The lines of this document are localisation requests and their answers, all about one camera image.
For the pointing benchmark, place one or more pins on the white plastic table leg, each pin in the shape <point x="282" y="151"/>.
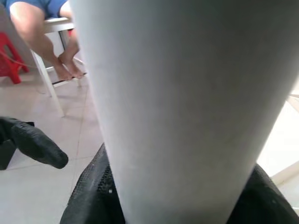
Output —
<point x="187" y="93"/>

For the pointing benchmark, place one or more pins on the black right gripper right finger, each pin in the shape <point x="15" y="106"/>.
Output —
<point x="261" y="205"/>

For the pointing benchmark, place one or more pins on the red plastic stool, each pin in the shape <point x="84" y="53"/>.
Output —
<point x="9" y="63"/>

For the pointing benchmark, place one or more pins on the person in blue shorts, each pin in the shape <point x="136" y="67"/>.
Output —
<point x="30" y="23"/>

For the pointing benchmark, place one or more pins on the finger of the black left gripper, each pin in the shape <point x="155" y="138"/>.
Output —
<point x="39" y="144"/>

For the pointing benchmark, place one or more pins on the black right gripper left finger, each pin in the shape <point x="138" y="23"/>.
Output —
<point x="95" y="198"/>

